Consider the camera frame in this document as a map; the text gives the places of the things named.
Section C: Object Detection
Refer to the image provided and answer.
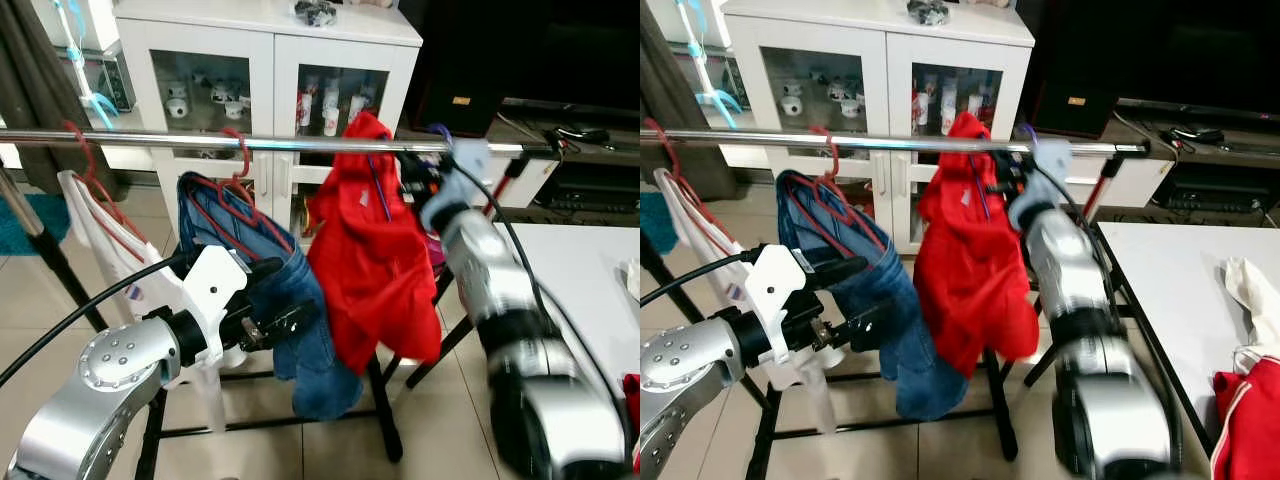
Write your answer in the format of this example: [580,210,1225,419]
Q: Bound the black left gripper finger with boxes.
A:
[832,300,896,346]
[258,298,319,339]
[243,257,287,287]
[803,255,869,291]

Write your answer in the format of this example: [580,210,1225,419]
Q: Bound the black floor speaker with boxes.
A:
[415,0,506,138]
[1020,0,1121,139]

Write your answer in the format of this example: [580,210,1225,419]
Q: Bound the blue denim jeans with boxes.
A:
[778,170,966,421]
[178,172,363,421]

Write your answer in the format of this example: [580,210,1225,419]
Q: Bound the white printed t-shirt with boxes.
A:
[655,168,831,436]
[57,168,251,436]

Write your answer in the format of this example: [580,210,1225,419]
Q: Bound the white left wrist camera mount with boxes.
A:
[745,243,809,361]
[180,243,251,373]

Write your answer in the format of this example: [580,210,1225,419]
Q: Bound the white glass-door cabinet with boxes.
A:
[115,0,423,241]
[722,0,1036,251]

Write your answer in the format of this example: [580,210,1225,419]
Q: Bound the light blue plastic hanger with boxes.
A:
[55,0,121,131]
[675,0,746,129]

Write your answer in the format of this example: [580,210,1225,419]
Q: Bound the red shirt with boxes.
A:
[913,110,1041,379]
[305,110,443,376]

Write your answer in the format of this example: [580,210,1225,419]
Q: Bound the black television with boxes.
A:
[500,0,641,111]
[1115,0,1280,111]

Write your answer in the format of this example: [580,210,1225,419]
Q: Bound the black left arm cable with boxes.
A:
[0,250,196,386]
[640,250,761,306]

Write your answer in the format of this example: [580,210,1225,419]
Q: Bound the teal floor mat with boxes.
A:
[640,192,669,256]
[0,193,73,256]

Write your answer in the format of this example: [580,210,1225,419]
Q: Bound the dark grey curtain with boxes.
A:
[640,0,716,191]
[0,0,91,196]

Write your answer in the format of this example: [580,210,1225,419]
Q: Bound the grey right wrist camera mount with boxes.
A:
[420,140,491,231]
[1005,138,1073,229]

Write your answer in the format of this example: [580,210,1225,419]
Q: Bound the red wire hanger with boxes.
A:
[785,125,891,256]
[643,118,741,251]
[60,120,151,251]
[185,127,296,256]

